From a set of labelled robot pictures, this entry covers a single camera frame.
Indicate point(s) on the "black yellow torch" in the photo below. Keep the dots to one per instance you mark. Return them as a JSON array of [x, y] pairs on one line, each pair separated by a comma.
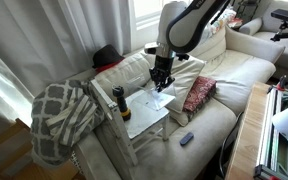
[[118, 93]]

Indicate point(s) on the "wooden stair steps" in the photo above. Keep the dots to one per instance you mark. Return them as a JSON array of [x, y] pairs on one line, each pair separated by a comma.
[[32, 171]]

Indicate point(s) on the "black camera on stand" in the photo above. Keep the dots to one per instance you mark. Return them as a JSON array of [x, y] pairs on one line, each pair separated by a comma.
[[283, 16]]

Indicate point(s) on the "large beige cushion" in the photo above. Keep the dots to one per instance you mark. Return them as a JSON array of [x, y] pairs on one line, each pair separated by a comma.
[[185, 73]]

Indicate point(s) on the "white grey curtain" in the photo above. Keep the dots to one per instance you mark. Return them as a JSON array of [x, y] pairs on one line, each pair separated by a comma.
[[44, 41]]

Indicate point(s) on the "red patterned cushion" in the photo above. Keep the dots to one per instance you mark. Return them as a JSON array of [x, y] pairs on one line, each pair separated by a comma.
[[202, 90]]

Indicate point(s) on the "aluminium frame rig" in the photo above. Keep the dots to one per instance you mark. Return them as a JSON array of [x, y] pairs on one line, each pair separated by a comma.
[[272, 158]]

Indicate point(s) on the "black remote control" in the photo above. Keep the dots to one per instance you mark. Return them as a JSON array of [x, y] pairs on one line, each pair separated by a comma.
[[189, 136]]

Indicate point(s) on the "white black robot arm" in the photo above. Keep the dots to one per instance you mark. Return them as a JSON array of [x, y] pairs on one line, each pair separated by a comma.
[[180, 30]]

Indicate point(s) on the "small white wooden chair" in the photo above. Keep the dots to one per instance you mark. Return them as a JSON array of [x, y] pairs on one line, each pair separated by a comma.
[[145, 124]]

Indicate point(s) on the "floral colourful cushion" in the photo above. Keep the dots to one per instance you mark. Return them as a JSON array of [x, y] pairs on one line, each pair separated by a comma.
[[219, 20]]

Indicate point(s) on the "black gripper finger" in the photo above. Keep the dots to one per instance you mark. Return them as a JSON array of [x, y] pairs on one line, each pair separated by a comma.
[[157, 86], [166, 84]]

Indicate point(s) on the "black fedora hat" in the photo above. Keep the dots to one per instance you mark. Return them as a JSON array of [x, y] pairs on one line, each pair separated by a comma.
[[105, 56]]

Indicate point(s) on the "white window frame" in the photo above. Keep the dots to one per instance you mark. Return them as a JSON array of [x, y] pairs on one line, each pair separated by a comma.
[[144, 21]]

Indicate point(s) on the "beige sofa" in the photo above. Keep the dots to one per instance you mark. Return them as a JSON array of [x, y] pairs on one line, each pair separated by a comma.
[[236, 61]]

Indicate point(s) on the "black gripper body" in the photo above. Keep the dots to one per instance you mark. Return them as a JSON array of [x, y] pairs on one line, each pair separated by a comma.
[[161, 72]]

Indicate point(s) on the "light wooden table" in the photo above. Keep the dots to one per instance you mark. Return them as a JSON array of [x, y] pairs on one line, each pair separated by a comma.
[[244, 154]]

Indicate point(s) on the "grey white patterned blanket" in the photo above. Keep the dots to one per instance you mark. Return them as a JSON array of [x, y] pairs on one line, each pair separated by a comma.
[[62, 115]]

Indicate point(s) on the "clear acrylic box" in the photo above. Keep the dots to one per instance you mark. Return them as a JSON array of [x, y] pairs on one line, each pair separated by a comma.
[[150, 98]]

